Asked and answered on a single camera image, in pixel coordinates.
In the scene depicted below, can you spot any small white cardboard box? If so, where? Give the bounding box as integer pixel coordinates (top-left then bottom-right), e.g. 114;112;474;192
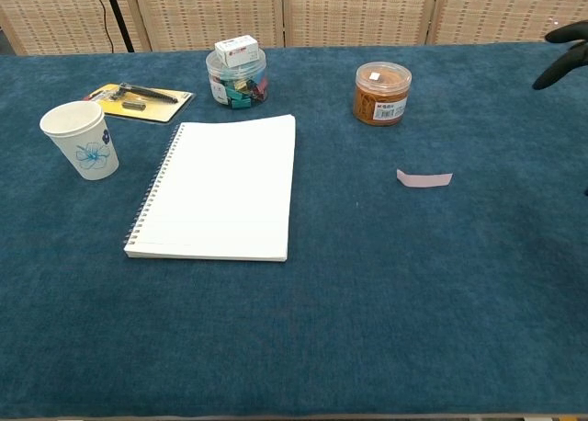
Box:
214;34;259;68

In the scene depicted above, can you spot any bamboo folding screen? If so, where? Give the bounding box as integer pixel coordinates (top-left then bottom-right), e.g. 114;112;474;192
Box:
0;0;588;57

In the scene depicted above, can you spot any clear jar of binder clips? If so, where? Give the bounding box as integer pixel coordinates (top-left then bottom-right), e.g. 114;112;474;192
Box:
205;47;269;110

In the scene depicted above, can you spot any blue table cloth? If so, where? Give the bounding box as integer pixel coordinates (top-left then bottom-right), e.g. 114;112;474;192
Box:
0;41;588;420

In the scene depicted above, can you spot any white spiral notebook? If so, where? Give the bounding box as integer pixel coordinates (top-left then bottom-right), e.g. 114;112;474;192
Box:
122;114;298;263

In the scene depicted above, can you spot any brown lidded cup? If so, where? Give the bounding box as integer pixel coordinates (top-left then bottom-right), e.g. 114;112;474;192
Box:
352;61;413;127

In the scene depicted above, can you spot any thin black cable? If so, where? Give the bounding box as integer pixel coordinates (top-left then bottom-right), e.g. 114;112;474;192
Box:
93;0;116;53

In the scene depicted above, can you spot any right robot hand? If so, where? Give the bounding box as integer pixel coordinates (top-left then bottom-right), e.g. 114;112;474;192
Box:
532;19;588;91

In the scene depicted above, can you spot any razor in yellow blister pack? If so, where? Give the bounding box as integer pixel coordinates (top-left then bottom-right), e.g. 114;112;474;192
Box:
82;82;197;124

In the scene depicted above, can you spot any paper cup blue flower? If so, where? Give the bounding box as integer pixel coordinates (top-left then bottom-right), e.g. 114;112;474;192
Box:
39;100;120;181

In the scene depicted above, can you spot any black tripod stand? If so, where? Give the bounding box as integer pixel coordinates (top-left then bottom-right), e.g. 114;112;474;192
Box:
101;0;136;53

